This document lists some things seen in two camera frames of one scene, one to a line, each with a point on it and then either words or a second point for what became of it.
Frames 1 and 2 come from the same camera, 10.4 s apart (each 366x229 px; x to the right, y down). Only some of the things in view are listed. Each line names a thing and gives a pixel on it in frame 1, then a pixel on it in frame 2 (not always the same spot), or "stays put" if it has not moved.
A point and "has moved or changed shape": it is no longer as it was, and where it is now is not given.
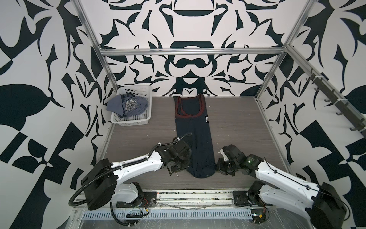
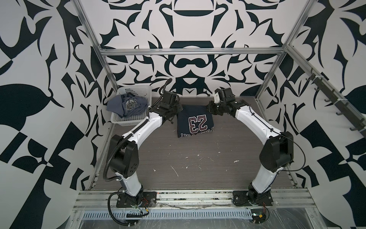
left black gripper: x=187 y=163 to x=178 y=108
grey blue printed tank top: x=126 y=104 stays put
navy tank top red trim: x=192 y=125 has moved or changed shape
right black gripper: x=218 y=167 to x=210 y=108
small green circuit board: x=259 y=216 stays put
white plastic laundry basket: x=142 y=119 stays put
